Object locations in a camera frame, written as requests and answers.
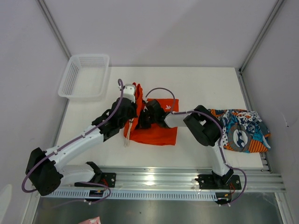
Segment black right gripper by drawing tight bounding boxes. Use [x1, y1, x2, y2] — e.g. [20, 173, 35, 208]
[133, 109, 157, 129]

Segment patterned blue orange shorts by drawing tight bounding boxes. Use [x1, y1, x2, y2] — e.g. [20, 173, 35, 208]
[209, 109, 271, 153]

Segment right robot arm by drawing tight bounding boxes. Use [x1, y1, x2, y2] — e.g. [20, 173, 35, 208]
[137, 100, 234, 188]

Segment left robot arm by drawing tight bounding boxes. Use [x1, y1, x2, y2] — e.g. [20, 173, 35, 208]
[25, 96, 137, 196]

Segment white plastic basket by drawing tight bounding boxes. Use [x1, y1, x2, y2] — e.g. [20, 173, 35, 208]
[58, 54, 110, 101]

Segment pink cloth piece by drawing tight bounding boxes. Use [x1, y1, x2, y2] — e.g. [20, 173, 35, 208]
[79, 217, 101, 224]

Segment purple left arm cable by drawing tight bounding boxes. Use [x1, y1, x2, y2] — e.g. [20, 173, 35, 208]
[21, 78, 124, 206]

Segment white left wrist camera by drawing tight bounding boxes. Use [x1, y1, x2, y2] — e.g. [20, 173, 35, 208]
[118, 84, 136, 103]

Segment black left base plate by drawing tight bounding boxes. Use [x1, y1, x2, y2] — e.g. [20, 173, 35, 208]
[74, 169, 116, 188]

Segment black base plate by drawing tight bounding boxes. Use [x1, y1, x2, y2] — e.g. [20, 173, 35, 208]
[74, 169, 116, 188]
[195, 174, 242, 190]

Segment white slotted cable duct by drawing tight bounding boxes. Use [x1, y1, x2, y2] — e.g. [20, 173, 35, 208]
[47, 189, 217, 201]

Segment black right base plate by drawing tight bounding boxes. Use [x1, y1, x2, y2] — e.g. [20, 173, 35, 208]
[195, 174, 242, 190]

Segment left aluminium frame post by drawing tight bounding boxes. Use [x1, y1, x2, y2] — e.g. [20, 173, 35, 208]
[36, 0, 72, 60]

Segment aluminium frame post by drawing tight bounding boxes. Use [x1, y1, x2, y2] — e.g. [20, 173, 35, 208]
[238, 0, 286, 75]
[36, 0, 72, 60]

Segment right aluminium frame post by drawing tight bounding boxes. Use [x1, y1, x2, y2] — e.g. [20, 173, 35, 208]
[238, 0, 286, 75]

